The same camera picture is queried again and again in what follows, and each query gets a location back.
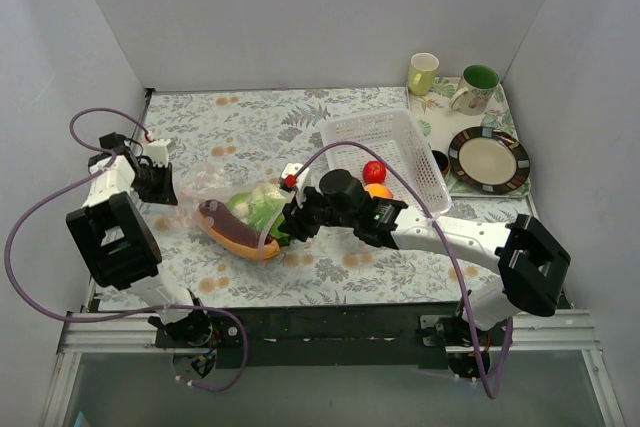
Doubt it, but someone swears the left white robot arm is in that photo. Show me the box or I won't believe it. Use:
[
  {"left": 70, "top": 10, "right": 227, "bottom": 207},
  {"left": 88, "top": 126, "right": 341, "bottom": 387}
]
[{"left": 66, "top": 133, "right": 213, "bottom": 347}]

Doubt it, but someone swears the orange fake fruit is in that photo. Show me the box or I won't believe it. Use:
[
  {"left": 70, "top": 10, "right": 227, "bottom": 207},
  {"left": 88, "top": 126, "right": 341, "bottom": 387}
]
[{"left": 364, "top": 183, "right": 394, "bottom": 200}]

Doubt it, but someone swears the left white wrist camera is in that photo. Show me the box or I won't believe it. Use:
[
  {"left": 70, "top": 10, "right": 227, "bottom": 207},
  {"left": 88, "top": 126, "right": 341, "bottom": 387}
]
[{"left": 143, "top": 139, "right": 174, "bottom": 168}]

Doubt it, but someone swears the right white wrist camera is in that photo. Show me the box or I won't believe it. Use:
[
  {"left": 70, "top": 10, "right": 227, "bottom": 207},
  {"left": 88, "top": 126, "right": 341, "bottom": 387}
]
[{"left": 279, "top": 163, "right": 312, "bottom": 198}]

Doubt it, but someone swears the floral table mat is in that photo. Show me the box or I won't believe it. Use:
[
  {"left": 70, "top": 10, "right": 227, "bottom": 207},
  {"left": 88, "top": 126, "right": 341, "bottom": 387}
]
[{"left": 141, "top": 87, "right": 493, "bottom": 308}]

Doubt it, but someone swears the purple cable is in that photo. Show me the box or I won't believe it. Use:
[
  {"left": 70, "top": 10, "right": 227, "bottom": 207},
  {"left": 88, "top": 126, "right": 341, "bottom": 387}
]
[
  {"left": 294, "top": 141, "right": 516, "bottom": 400},
  {"left": 3, "top": 107, "right": 249, "bottom": 392}
]

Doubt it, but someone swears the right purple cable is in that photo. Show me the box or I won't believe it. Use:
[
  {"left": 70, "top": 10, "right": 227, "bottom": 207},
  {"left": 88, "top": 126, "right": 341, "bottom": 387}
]
[{"left": 294, "top": 141, "right": 516, "bottom": 400}]

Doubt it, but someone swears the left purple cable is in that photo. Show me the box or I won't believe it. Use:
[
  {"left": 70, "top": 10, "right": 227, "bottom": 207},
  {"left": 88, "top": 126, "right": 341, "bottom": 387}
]
[{"left": 3, "top": 107, "right": 249, "bottom": 392}]

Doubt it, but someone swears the green interior floral mug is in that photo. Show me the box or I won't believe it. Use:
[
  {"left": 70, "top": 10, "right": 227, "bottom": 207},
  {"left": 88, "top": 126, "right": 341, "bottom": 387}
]
[{"left": 449, "top": 65, "right": 499, "bottom": 116}]

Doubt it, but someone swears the yellow green mug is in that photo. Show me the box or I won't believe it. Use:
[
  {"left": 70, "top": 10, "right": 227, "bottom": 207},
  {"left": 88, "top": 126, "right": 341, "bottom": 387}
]
[{"left": 407, "top": 53, "right": 440, "bottom": 96}]

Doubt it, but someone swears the clear zip top bag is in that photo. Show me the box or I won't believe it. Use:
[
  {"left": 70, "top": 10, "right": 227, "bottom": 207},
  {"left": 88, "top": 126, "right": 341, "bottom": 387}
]
[{"left": 171, "top": 162, "right": 292, "bottom": 263}]

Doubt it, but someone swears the floral serving tray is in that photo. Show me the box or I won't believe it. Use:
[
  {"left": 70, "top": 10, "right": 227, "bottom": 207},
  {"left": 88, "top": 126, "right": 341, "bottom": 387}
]
[{"left": 405, "top": 75, "right": 532, "bottom": 198}]

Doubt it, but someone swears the aluminium frame rail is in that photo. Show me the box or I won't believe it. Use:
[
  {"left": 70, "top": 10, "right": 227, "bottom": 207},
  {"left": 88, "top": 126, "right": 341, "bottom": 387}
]
[{"left": 59, "top": 309, "right": 601, "bottom": 353}]

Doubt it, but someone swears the small brown cup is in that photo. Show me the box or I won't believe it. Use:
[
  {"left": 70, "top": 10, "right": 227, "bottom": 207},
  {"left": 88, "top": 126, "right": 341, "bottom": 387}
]
[{"left": 432, "top": 150, "right": 450, "bottom": 177}]

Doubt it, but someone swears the striped rim ceramic plate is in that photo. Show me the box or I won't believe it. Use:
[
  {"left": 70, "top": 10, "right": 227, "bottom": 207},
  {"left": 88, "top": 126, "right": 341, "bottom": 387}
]
[{"left": 446, "top": 126, "right": 531, "bottom": 195}]

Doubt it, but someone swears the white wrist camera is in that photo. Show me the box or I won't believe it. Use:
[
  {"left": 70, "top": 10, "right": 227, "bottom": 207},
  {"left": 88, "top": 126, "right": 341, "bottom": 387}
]
[
  {"left": 279, "top": 163, "right": 312, "bottom": 198},
  {"left": 143, "top": 139, "right": 174, "bottom": 168}
]

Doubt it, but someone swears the green fake lettuce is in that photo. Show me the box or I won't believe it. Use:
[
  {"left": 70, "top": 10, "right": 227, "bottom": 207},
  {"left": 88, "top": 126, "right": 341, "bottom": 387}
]
[{"left": 226, "top": 183, "right": 291, "bottom": 247}]

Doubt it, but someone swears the red fake strawberry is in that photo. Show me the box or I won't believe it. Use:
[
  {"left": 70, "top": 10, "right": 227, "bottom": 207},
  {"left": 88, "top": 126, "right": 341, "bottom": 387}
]
[{"left": 362, "top": 161, "right": 387, "bottom": 184}]

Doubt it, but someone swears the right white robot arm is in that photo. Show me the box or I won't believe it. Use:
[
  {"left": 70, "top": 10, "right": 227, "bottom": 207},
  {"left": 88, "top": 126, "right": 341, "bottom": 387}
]
[{"left": 279, "top": 164, "right": 571, "bottom": 345}]

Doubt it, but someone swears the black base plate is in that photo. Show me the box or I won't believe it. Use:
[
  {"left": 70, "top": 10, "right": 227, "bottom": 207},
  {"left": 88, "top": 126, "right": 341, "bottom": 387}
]
[{"left": 154, "top": 304, "right": 514, "bottom": 373}]

